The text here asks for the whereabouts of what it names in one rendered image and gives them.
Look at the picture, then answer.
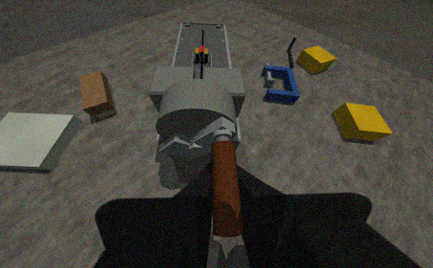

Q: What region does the yellow block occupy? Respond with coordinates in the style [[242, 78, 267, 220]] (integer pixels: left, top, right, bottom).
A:
[[333, 102, 392, 141], [296, 45, 337, 74]]

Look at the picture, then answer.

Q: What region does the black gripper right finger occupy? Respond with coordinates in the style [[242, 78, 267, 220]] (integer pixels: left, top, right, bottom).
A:
[[237, 165, 372, 268]]

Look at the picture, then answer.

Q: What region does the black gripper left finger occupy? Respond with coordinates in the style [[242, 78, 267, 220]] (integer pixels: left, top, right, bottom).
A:
[[95, 162, 213, 268]]

